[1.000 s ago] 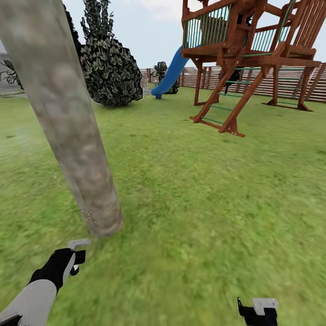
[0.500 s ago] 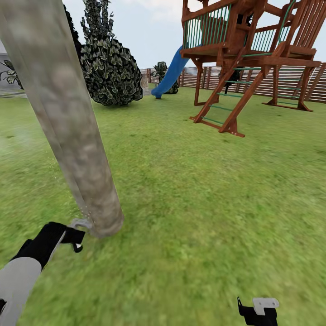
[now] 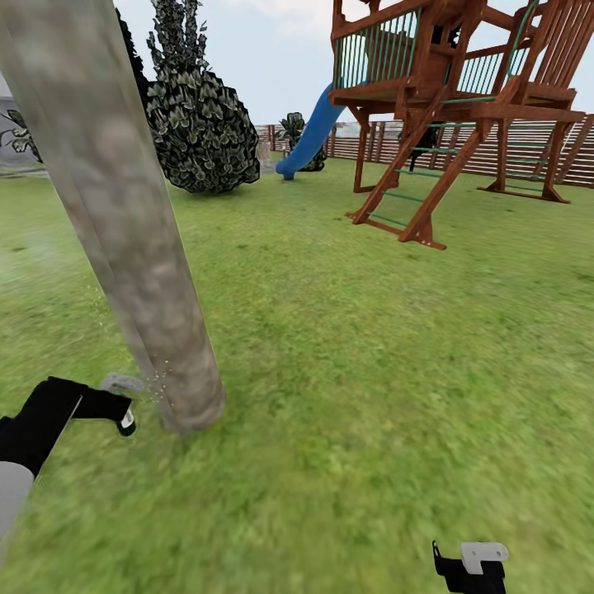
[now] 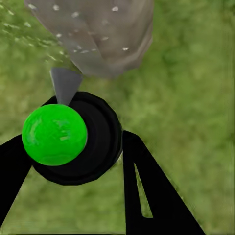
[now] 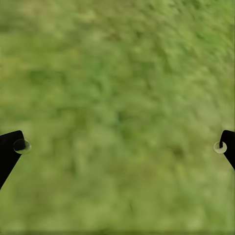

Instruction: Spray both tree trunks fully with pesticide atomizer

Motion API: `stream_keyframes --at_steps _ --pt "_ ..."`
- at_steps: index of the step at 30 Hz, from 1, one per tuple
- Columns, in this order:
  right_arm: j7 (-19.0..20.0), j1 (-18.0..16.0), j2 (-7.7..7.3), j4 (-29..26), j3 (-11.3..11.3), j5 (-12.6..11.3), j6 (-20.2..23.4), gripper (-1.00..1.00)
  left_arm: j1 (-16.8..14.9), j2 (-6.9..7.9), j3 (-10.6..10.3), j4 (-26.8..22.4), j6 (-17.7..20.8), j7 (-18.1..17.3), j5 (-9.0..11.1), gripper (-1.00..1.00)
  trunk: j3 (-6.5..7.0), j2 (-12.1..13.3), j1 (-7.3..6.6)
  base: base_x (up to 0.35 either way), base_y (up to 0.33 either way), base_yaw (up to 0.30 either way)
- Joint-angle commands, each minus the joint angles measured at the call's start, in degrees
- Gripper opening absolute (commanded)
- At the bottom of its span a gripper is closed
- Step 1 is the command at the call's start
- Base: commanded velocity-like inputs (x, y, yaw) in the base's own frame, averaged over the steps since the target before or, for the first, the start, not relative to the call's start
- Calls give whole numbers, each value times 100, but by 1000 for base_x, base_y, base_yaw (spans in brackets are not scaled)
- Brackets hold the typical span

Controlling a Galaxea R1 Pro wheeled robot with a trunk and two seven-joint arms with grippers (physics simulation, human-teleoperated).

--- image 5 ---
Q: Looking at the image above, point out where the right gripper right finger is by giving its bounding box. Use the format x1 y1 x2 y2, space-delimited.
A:
214 130 235 169

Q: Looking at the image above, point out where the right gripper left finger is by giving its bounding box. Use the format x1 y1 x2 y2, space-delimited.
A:
0 130 31 188

